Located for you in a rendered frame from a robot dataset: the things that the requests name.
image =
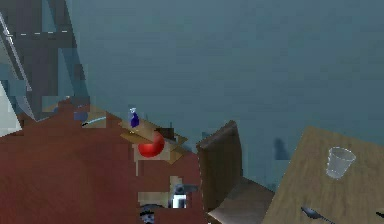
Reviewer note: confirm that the brown wooden chair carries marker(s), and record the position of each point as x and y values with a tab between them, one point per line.
222	166

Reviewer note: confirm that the dark metal spoon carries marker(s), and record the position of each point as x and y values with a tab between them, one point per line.
311	212

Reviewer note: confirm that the clear drinking glass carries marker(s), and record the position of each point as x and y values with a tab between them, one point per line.
338	164

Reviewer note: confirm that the silver butter knife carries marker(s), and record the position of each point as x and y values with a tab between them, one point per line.
94	121

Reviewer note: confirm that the blue spray bottle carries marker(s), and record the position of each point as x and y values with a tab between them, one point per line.
134	118

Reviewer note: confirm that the red ball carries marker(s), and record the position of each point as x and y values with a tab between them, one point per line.
150	146

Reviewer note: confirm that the dark brown box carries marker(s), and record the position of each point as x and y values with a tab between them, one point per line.
166	133

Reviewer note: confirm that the tan wooden table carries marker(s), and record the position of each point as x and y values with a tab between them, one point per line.
320	193

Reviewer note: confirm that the blue grey bowl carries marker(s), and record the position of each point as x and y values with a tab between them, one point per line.
81	115

